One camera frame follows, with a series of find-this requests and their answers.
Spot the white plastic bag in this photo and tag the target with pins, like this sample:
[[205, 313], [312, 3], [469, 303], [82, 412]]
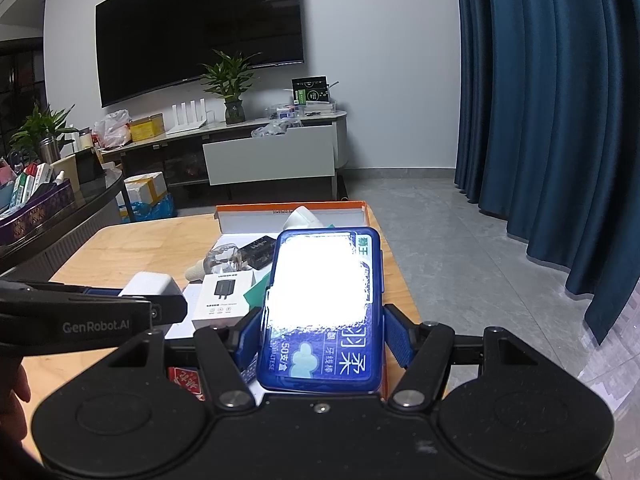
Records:
[[112, 132]]

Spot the white yellow cardboard box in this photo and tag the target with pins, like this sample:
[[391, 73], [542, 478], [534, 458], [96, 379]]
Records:
[[145, 187]]

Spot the white tv cabinet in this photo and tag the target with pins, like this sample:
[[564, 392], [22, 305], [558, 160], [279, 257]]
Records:
[[270, 160]]

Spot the white cube charger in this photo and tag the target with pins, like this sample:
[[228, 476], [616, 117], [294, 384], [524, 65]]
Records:
[[150, 284]]

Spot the person's left hand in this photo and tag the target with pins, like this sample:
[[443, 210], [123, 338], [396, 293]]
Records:
[[12, 400]]

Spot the red blue playing card box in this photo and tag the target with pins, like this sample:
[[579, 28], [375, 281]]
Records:
[[187, 380]]

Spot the bushy green potted plant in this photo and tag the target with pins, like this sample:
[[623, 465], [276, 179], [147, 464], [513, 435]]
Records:
[[40, 127]]

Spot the beige cardboard box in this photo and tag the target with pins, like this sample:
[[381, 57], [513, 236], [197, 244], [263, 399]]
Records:
[[68, 170]]

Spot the white charger packaging box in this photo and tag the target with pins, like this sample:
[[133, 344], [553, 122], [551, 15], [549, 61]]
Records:
[[225, 301]]

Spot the blue curtain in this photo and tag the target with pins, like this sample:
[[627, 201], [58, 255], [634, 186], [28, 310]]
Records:
[[550, 135]]

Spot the purple patterned tin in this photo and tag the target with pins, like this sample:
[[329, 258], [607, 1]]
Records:
[[40, 215]]

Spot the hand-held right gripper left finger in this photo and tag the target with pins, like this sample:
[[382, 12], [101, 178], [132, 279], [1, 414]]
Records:
[[247, 336]]

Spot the blue plastic bag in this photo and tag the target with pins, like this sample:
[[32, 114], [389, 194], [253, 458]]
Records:
[[152, 210]]

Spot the clear plastic bag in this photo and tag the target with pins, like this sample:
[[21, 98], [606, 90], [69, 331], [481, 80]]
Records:
[[270, 130]]

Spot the white router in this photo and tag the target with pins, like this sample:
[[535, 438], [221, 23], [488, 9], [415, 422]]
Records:
[[187, 125]]

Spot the bamboo plant in glass vase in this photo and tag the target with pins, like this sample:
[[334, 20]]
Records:
[[234, 110]]

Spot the teal medicine box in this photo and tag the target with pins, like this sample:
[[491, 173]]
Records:
[[20, 190]]

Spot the steel tumbler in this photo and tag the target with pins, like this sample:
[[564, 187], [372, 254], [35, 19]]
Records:
[[50, 152]]

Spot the round black glass table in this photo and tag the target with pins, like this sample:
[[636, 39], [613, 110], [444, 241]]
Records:
[[75, 220]]

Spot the white elbow-shaped plug-in device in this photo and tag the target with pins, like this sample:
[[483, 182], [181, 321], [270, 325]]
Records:
[[302, 220]]

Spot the black wall charger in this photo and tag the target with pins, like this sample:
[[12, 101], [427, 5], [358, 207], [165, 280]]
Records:
[[257, 252]]

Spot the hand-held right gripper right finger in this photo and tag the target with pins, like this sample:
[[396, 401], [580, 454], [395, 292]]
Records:
[[397, 333]]

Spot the black television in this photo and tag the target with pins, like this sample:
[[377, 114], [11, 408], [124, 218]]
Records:
[[200, 35]]

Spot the white red medicine box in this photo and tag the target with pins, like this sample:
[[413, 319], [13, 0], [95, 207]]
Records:
[[31, 176]]

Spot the pink box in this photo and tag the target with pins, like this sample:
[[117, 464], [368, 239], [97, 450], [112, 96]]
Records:
[[5, 175]]

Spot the small white blue box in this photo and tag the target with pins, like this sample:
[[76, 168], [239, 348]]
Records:
[[289, 112]]

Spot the clear glass refill bottle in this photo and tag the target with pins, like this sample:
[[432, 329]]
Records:
[[222, 257]]

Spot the green white carton box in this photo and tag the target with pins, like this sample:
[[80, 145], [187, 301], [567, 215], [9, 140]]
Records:
[[260, 294]]

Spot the white blue medicine box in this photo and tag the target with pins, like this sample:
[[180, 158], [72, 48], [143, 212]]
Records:
[[44, 172]]

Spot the green black display box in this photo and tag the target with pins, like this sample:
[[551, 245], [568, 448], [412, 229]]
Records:
[[310, 91]]

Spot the blue tissue pack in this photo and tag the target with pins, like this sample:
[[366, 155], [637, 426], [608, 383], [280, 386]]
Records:
[[325, 355]]

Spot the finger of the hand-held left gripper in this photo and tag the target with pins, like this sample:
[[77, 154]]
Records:
[[170, 308], [55, 288]]

